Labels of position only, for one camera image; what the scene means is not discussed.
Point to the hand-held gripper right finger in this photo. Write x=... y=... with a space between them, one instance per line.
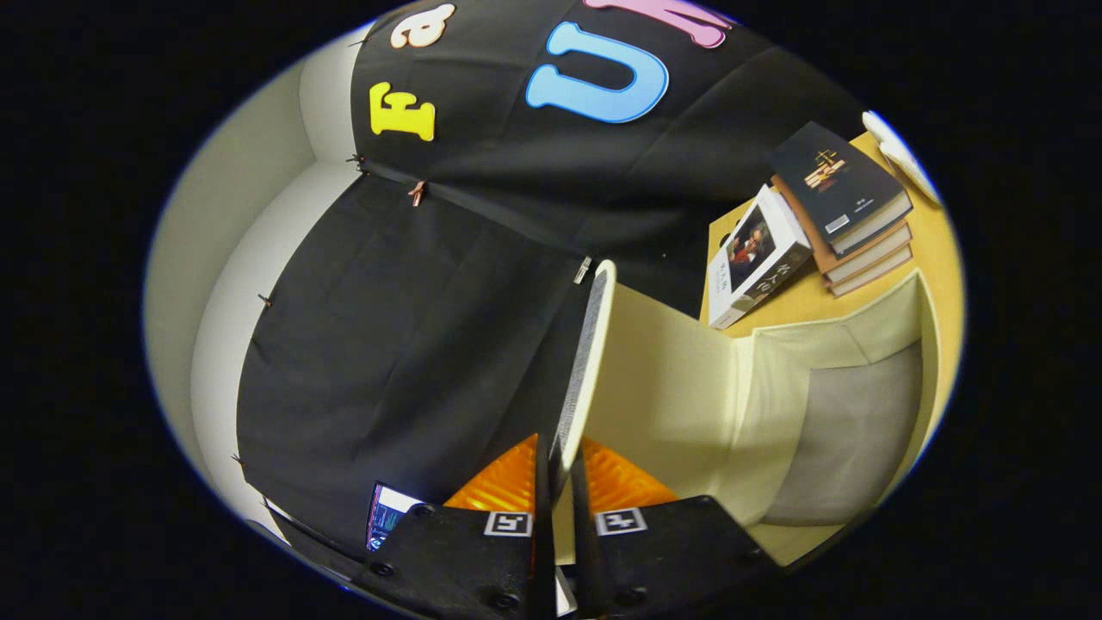
x=663 y=551

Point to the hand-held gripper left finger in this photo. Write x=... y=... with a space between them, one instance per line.
x=465 y=560

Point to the grey fabric storage box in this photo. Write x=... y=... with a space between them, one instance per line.
x=689 y=405

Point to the white-edged screen device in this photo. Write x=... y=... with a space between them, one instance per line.
x=387 y=512

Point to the black backdrop cloth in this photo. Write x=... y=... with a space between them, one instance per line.
x=413 y=327

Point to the white clip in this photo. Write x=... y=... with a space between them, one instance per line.
x=583 y=269

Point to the white portrait cover book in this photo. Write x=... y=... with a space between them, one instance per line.
x=758 y=258

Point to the brown hardcover book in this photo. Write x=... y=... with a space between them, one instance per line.
x=869 y=254
x=874 y=274

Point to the pink clip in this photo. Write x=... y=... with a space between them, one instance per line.
x=417 y=193

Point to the dark blue book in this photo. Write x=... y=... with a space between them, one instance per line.
x=839 y=185

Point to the white plush toy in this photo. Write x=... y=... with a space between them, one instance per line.
x=904 y=155

